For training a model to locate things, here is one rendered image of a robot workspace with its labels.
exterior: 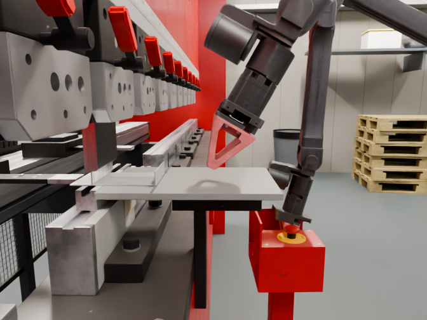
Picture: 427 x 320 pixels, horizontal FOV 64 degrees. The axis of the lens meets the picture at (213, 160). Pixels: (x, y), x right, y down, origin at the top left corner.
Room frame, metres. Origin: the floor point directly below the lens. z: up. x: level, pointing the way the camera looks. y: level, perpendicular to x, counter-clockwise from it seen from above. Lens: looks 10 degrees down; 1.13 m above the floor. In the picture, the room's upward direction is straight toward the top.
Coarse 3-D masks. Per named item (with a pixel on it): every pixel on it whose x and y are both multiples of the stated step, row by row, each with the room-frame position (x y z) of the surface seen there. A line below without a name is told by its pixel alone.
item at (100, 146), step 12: (84, 132) 0.49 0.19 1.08; (96, 132) 0.50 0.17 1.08; (108, 132) 0.55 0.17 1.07; (84, 144) 0.49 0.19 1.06; (96, 144) 0.49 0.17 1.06; (108, 144) 0.55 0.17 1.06; (84, 156) 0.49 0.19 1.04; (96, 156) 0.49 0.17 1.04; (108, 156) 0.55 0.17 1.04; (96, 168) 0.49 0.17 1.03; (108, 168) 0.57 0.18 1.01; (96, 180) 0.51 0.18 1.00
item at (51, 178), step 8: (0, 160) 0.58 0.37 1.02; (8, 160) 0.59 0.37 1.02; (0, 168) 0.57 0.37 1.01; (8, 168) 0.59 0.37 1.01; (0, 176) 0.54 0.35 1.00; (8, 176) 0.54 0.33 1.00; (16, 176) 0.54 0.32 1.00; (24, 176) 0.54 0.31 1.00; (32, 176) 0.54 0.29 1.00; (40, 176) 0.54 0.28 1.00; (48, 176) 0.54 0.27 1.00; (56, 176) 0.54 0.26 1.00; (64, 176) 0.54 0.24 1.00; (72, 176) 0.54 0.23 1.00; (80, 176) 0.54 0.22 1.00
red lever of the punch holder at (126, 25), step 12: (108, 12) 0.42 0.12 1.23; (120, 12) 0.42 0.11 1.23; (120, 24) 0.43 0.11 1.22; (120, 36) 0.44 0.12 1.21; (132, 36) 0.45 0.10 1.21; (120, 48) 0.47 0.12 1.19; (132, 48) 0.46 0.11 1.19; (120, 60) 0.49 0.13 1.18; (132, 60) 0.48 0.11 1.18; (144, 60) 0.50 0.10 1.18
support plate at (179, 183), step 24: (144, 168) 0.62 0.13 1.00; (192, 168) 0.62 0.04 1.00; (240, 168) 0.62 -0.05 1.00; (264, 168) 0.62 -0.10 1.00; (96, 192) 0.46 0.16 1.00; (120, 192) 0.46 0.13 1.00; (144, 192) 0.46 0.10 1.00; (168, 192) 0.46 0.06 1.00; (192, 192) 0.46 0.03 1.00; (216, 192) 0.46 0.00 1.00; (240, 192) 0.46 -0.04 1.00; (264, 192) 0.46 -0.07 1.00
